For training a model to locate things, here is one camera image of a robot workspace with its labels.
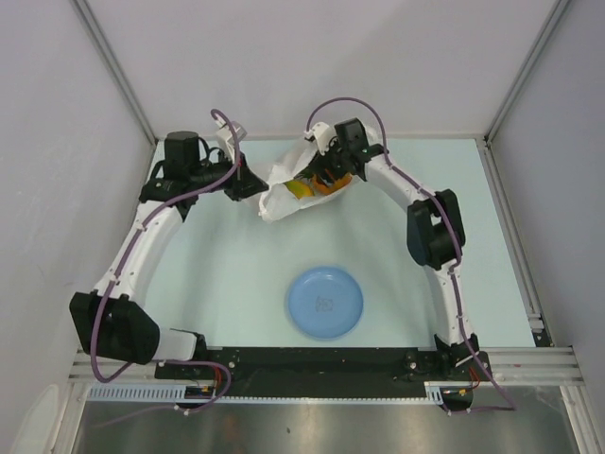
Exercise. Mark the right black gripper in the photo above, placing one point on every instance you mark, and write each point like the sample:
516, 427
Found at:
319, 164

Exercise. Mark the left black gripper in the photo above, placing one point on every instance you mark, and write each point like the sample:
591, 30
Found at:
242, 183

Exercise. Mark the white plastic bag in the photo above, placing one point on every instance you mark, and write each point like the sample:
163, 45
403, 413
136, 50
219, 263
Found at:
278, 202

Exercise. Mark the fake pineapple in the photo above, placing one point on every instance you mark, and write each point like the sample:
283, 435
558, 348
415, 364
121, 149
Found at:
333, 183

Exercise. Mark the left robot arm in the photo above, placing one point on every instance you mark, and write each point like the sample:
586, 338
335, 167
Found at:
110, 319

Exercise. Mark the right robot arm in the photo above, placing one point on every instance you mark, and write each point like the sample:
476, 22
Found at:
434, 230

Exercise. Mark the fake mango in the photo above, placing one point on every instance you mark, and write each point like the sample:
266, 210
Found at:
300, 189

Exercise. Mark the blue plastic plate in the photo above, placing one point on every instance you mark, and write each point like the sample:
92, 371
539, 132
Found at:
325, 303

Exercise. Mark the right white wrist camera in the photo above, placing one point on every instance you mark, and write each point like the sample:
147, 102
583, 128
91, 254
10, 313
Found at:
321, 135

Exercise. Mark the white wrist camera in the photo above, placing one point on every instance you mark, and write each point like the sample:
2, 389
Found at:
225, 138
321, 135

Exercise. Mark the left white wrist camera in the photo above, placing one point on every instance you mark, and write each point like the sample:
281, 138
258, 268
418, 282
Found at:
225, 138

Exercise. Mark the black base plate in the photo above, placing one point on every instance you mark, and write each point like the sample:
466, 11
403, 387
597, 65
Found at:
355, 373

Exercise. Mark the white slotted cable duct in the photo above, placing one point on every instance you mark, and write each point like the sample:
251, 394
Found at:
185, 394

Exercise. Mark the aluminium frame rail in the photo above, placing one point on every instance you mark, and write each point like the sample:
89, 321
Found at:
524, 366

